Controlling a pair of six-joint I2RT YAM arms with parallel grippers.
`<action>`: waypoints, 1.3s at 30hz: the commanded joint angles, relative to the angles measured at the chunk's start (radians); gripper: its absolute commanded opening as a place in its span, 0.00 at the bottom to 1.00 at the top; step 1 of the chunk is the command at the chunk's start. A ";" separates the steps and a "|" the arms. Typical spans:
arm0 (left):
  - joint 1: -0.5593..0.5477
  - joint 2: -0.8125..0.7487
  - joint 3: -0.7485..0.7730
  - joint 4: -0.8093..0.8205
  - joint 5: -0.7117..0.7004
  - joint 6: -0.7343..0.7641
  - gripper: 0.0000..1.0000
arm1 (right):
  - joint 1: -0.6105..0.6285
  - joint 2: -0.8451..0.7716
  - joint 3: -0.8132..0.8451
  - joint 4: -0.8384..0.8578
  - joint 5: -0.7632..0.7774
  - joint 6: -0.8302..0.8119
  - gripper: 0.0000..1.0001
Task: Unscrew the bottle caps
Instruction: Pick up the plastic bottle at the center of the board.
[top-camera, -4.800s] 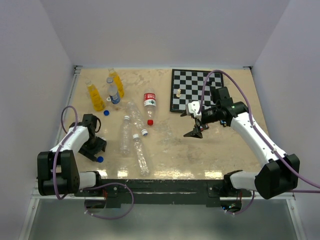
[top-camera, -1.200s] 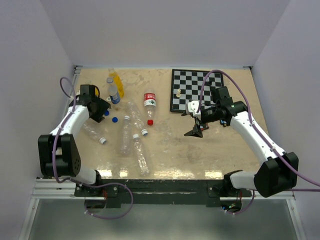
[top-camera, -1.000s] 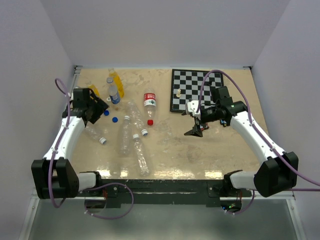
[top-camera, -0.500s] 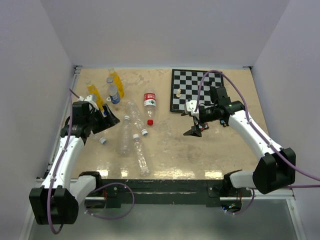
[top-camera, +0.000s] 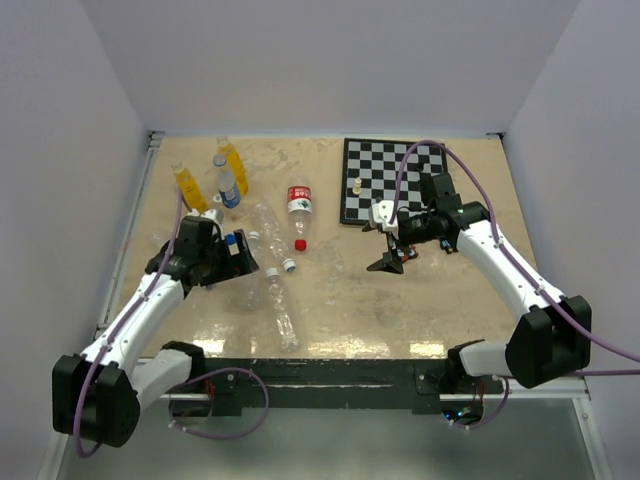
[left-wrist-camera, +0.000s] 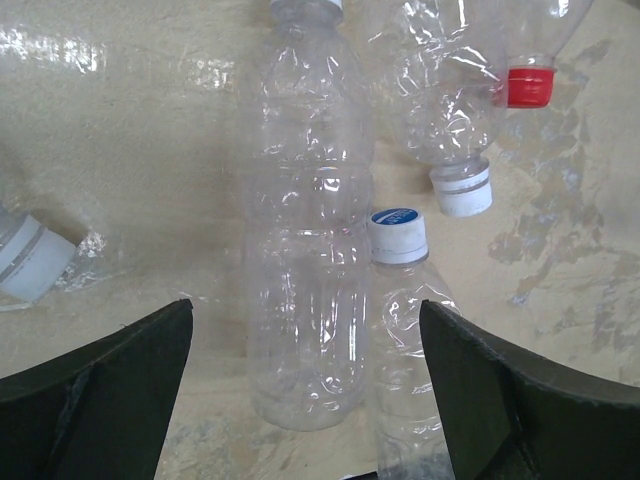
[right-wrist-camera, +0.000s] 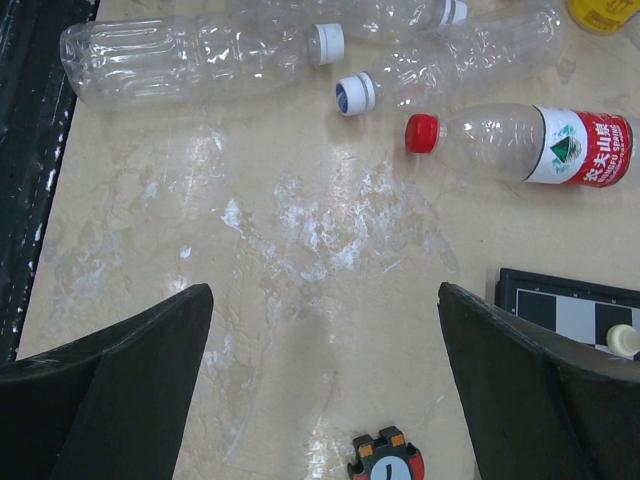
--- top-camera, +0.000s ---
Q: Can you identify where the clear bottle white cap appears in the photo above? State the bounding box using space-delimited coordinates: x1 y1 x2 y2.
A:
234 231 263 311

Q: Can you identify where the blue cap Pepsi bottle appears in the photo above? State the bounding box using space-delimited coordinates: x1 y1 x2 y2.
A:
213 154 241 209

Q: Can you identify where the yellow tea bottle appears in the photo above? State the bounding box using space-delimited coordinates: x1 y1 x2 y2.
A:
216 136 249 197

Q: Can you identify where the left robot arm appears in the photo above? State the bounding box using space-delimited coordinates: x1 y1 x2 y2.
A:
52 215 258 448

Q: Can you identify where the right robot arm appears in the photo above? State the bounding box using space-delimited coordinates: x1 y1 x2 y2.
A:
365 173 592 393

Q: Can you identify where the clear crushed bottle middle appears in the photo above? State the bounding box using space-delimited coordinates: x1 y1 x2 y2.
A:
252 200 296 273

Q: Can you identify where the red label clear bottle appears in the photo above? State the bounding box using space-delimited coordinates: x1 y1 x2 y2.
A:
287 176 313 252

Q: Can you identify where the long clear crushed bottle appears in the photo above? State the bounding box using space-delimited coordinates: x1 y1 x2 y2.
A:
265 268 300 352

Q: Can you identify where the cartoon fridge magnet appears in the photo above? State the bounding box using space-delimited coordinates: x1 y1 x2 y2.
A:
397 246 419 262
440 240 454 254

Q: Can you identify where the white chess piece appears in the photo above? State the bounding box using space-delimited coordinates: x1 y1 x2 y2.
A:
352 177 362 196

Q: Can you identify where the black white chessboard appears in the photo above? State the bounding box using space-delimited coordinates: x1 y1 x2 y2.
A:
339 138 448 226

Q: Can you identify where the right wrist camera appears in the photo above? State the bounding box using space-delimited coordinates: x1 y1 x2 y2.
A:
368 200 398 237

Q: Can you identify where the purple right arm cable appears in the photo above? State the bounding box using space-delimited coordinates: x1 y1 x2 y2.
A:
389 139 640 376

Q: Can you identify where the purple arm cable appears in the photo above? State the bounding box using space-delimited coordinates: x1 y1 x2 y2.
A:
72 187 189 459
389 139 640 376

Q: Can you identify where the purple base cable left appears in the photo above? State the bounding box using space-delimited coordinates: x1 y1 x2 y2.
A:
168 367 271 440

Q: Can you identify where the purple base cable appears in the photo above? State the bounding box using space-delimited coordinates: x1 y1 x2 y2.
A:
447 377 510 431
168 367 271 440

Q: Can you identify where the black base frame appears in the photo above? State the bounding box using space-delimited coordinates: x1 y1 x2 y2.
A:
197 358 503 416

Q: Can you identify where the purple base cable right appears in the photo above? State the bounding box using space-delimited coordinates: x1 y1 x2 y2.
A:
447 377 510 431

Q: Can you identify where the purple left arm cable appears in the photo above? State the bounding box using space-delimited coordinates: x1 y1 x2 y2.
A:
72 187 189 459

